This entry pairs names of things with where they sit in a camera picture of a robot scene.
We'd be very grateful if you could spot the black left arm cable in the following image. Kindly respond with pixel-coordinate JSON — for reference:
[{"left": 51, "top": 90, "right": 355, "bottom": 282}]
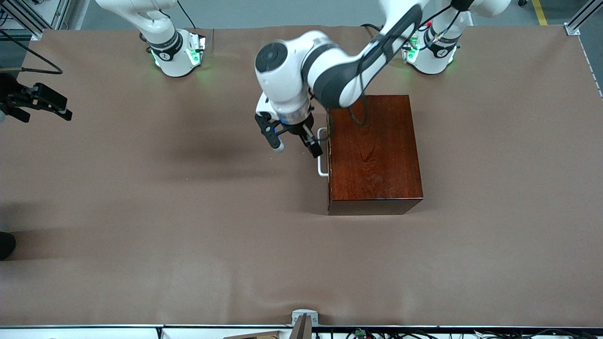
[{"left": 325, "top": 9, "right": 462, "bottom": 127}]

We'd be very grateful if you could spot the light brown board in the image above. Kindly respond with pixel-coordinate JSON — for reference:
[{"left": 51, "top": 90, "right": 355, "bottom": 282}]
[{"left": 222, "top": 331, "right": 283, "bottom": 339}]

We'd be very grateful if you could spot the grey metal camera mount bracket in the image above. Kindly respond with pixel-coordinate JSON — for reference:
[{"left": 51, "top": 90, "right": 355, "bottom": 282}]
[{"left": 290, "top": 309, "right": 319, "bottom": 339}]

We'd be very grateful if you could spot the black rounded object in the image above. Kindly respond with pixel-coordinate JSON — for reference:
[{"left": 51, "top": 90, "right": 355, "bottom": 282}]
[{"left": 0, "top": 232, "right": 16, "bottom": 260}]

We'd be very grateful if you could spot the large table cover mat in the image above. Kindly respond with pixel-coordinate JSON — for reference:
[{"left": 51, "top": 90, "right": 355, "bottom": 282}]
[{"left": 0, "top": 24, "right": 603, "bottom": 328}]

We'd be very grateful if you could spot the dark brown wooden cabinet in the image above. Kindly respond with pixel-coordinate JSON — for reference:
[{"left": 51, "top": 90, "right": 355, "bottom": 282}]
[{"left": 327, "top": 94, "right": 424, "bottom": 216}]

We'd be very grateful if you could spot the light wood drawer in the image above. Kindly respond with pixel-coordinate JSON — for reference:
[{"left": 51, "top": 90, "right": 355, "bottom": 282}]
[{"left": 317, "top": 126, "right": 331, "bottom": 178}]

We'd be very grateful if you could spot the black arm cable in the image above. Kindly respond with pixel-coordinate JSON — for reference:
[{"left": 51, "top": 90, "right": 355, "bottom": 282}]
[
  {"left": 0, "top": 29, "right": 63, "bottom": 76},
  {"left": 325, "top": 9, "right": 462, "bottom": 127}
]

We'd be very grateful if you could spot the aluminium profile beam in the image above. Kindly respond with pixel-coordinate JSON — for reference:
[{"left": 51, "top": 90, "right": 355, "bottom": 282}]
[{"left": 564, "top": 0, "right": 603, "bottom": 36}]

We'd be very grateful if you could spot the aluminium frame rack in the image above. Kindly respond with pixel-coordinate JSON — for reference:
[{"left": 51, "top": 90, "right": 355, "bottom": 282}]
[{"left": 0, "top": 0, "right": 71, "bottom": 40}]

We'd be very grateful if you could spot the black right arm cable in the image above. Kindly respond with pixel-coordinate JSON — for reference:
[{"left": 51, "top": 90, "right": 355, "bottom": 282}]
[{"left": 0, "top": 29, "right": 63, "bottom": 76}]

